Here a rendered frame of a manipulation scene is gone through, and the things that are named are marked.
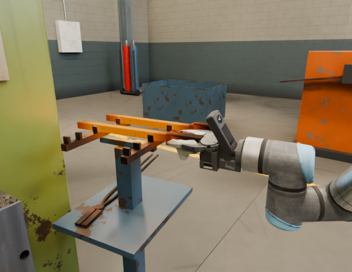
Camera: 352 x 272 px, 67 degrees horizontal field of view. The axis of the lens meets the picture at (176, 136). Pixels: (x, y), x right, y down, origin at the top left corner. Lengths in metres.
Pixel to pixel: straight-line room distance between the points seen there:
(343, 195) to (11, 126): 0.91
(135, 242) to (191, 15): 8.56
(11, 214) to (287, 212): 0.66
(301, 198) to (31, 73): 0.84
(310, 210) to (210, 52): 8.09
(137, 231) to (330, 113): 3.12
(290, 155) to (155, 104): 3.94
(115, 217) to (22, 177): 0.32
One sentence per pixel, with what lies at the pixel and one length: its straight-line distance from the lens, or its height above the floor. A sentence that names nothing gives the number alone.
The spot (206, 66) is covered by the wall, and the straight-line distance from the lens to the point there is 8.75.
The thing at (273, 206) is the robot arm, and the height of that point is 0.90.
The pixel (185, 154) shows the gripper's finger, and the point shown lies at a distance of 0.75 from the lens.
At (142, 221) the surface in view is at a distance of 0.88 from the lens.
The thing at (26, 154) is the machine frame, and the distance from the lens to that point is 0.98.
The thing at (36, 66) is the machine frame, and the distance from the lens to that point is 0.97.
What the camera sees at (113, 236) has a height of 0.76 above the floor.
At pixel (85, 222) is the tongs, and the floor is 0.77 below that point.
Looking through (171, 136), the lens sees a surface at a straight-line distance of 0.77.
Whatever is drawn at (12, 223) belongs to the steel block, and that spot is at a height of 0.87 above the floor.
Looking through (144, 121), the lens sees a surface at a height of 1.03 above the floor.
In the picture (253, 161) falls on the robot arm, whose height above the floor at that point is 1.01.
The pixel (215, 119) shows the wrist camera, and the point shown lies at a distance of 0.68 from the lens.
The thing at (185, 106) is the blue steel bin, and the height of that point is 0.42.
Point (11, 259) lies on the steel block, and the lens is 0.83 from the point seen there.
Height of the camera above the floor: 1.27
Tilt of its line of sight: 18 degrees down
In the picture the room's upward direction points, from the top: straight up
